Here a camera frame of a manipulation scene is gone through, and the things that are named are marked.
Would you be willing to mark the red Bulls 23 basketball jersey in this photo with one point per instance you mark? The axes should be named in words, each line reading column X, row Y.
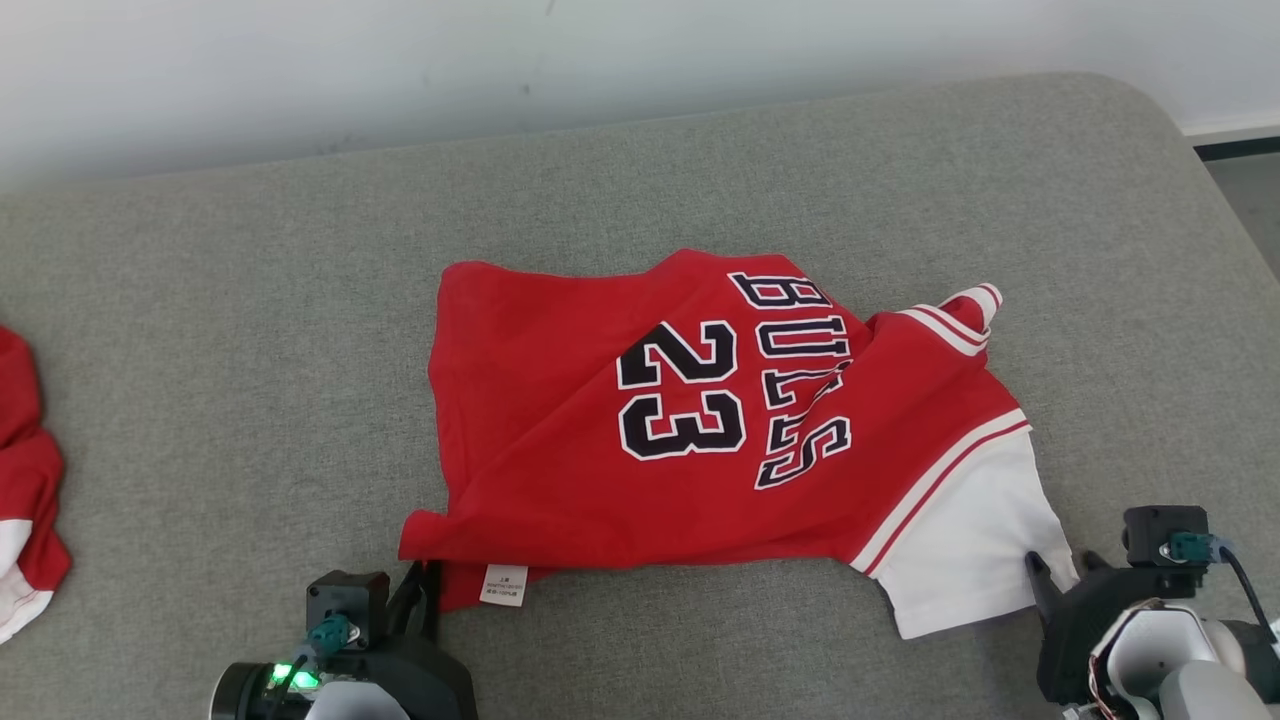
column 560, row 430

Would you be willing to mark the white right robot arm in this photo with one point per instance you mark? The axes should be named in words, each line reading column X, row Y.
column 1190, row 670

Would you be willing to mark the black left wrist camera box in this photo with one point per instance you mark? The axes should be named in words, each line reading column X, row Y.
column 345, row 595

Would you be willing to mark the red Bulls 23 basketball shorts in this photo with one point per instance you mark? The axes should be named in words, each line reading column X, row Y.
column 28, row 470

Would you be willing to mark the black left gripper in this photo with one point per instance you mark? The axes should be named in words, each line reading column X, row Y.
column 430, row 680

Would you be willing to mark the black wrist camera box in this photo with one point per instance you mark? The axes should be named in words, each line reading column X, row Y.
column 1160, row 525
column 345, row 595

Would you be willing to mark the white wall baseboard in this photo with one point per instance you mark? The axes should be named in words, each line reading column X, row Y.
column 1235, row 128

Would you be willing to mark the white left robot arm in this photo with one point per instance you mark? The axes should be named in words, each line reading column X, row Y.
column 250, row 695

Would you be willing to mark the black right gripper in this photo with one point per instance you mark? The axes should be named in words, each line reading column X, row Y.
column 1075, row 640

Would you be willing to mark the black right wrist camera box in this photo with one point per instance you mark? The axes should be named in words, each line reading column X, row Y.
column 1160, row 525

